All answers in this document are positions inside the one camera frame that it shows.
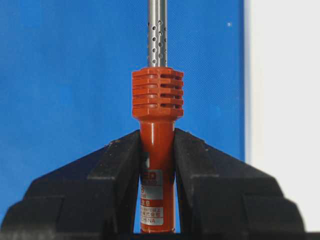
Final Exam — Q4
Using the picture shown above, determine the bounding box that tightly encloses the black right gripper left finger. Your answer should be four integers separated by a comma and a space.
0, 131, 141, 240

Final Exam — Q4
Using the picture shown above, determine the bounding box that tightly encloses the orange-handled soldering iron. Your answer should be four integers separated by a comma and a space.
132, 0, 184, 233

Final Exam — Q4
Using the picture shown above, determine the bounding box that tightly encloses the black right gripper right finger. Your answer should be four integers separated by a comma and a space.
174, 129, 305, 235

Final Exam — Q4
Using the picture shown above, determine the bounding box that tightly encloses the large white base board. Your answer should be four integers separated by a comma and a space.
244, 0, 320, 232

